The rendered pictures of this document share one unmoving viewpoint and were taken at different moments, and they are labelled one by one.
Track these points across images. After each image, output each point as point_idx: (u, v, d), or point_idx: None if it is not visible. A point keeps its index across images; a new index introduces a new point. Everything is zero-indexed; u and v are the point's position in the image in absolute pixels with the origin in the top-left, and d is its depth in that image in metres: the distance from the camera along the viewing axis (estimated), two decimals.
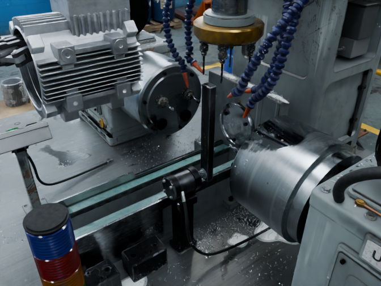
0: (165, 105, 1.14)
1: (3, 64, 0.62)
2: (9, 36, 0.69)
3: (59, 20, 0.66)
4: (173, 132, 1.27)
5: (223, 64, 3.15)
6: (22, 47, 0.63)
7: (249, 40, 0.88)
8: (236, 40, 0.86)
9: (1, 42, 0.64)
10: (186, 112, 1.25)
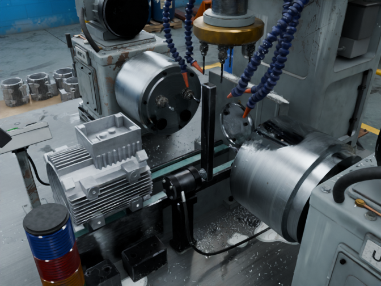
0: (165, 105, 1.14)
1: None
2: None
3: (85, 158, 0.82)
4: (173, 132, 1.27)
5: (223, 64, 3.15)
6: None
7: (249, 40, 0.88)
8: (236, 40, 0.86)
9: None
10: (186, 112, 1.25)
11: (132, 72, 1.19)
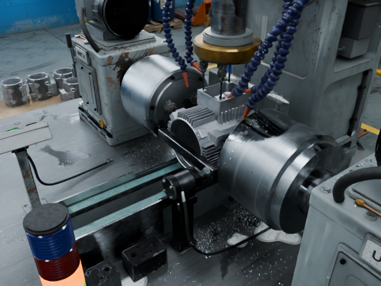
0: (174, 110, 1.11)
1: None
2: None
3: (210, 114, 1.00)
4: None
5: None
6: None
7: (248, 58, 0.90)
8: (235, 59, 0.89)
9: None
10: None
11: (139, 76, 1.15)
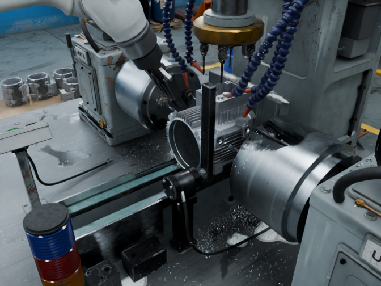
0: (165, 105, 1.14)
1: (159, 71, 0.89)
2: None
3: None
4: None
5: (223, 64, 3.15)
6: None
7: (249, 40, 0.88)
8: (236, 40, 0.86)
9: (163, 64, 0.93)
10: None
11: (132, 72, 1.19)
